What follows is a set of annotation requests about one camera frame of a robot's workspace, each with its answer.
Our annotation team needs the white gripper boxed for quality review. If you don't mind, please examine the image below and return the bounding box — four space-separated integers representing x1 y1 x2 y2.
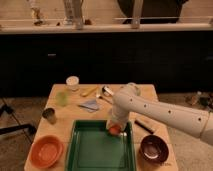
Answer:
106 112 128 131

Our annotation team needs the orange-red apple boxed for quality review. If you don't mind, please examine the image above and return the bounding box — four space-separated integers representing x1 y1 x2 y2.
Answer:
109 125 121 136

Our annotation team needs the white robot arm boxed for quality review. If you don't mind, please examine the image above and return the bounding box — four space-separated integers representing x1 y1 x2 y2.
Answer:
106 83 213 146

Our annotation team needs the metal spoon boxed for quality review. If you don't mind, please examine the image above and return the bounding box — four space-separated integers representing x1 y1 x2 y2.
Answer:
96 94 113 104

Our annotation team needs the grey folded cloth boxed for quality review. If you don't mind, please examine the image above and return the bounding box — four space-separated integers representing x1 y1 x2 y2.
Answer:
79 99 100 112

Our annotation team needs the black marker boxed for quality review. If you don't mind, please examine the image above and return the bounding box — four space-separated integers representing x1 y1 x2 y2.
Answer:
134 120 154 134

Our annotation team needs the green plastic tray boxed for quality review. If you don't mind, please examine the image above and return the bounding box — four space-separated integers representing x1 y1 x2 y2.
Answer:
65 120 136 171

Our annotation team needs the dark purple bowl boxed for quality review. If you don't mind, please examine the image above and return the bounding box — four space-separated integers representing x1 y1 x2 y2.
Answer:
139 135 169 164

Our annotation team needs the green translucent cup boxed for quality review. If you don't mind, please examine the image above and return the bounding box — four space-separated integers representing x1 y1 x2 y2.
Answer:
56 92 68 106

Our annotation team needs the small metal cup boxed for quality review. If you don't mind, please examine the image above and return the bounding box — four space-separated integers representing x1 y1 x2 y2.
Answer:
42 108 57 124

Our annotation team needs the orange bowl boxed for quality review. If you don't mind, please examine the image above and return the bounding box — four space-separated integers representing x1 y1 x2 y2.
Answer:
30 135 64 169

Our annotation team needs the black stand base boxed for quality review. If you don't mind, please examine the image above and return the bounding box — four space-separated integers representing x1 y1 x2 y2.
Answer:
0 99 37 143

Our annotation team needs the white handled utensil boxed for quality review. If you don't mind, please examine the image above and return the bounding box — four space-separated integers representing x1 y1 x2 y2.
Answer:
101 86 114 96

